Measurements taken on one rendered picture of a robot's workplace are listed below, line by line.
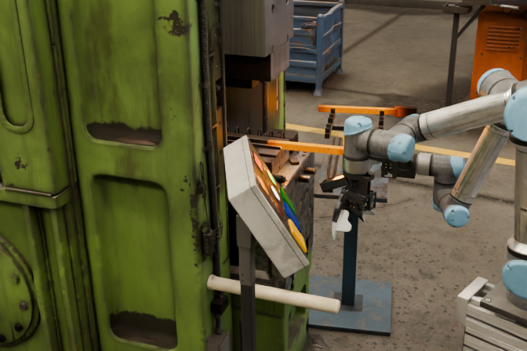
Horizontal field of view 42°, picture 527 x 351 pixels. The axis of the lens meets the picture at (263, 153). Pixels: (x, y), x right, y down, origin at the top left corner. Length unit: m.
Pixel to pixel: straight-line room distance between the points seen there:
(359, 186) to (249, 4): 0.67
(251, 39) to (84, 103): 0.56
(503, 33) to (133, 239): 3.96
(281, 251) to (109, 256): 0.87
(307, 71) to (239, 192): 4.53
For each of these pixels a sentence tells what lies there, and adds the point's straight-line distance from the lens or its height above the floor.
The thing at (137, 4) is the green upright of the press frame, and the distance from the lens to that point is 2.10.
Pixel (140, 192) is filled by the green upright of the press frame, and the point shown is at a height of 0.93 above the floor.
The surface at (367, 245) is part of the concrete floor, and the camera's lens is 3.82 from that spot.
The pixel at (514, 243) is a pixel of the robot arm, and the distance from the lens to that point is 1.81.
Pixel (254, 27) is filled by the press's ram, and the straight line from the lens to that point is 2.18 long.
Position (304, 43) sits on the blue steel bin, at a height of 0.46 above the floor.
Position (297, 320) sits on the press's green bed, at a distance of 2.98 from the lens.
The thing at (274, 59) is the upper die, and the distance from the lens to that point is 2.28.
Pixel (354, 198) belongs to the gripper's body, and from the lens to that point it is 1.93.
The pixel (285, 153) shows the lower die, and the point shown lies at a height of 0.96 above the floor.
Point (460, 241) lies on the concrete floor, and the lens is 3.95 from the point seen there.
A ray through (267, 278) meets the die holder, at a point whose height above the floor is 0.52.
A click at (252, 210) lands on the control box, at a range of 1.73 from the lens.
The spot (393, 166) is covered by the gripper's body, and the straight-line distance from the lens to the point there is 2.35.
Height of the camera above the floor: 1.93
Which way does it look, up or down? 23 degrees down
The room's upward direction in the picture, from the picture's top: 1 degrees counter-clockwise
